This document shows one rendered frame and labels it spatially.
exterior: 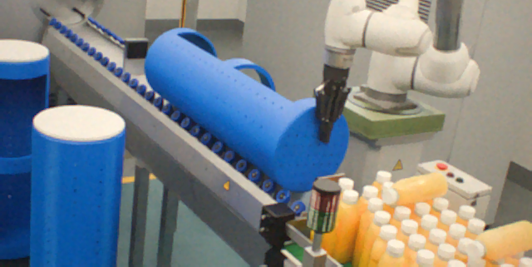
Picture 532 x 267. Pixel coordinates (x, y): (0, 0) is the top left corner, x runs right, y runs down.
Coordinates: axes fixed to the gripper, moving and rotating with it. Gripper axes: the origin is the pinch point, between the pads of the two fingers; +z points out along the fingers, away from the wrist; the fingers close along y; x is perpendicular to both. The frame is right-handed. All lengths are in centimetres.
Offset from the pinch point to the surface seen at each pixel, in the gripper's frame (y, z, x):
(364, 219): -9.9, 11.3, -31.3
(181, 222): 41, 115, 147
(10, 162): -56, 55, 121
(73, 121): -56, 12, 55
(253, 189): -13.3, 23.4, 13.9
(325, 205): -40, -7, -48
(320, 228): -40, -1, -48
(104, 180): -51, 27, 41
